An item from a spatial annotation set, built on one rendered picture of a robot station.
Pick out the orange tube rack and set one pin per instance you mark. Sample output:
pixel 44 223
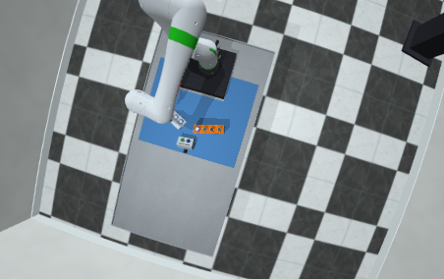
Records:
pixel 208 129

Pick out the blue bench mat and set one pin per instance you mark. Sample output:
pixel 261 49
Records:
pixel 233 113

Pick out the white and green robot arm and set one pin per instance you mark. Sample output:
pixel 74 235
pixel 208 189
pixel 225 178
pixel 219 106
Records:
pixel 188 18

